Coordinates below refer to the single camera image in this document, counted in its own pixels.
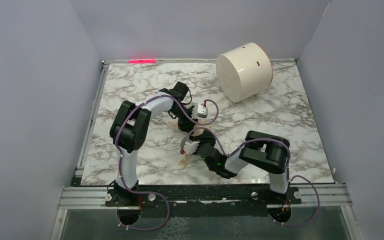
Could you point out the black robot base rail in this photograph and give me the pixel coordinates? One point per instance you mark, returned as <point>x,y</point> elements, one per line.
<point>201,200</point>

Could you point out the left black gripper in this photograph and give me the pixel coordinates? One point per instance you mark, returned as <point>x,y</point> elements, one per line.
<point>185,122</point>

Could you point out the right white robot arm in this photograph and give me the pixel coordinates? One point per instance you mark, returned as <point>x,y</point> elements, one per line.
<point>268,152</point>

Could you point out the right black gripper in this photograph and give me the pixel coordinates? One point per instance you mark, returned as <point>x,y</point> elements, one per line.
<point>200,145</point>

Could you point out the cream cylindrical umbrella stand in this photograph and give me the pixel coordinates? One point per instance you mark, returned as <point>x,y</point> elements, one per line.
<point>244,72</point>

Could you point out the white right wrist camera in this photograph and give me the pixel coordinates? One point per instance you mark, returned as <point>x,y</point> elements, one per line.
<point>188,147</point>

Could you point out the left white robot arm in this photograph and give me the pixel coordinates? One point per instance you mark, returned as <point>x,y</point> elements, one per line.
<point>130,127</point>

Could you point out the beige folding umbrella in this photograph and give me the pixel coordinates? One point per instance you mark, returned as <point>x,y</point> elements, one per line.
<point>186,157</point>

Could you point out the pink tape strip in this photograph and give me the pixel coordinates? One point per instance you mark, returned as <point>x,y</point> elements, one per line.
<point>142,61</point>

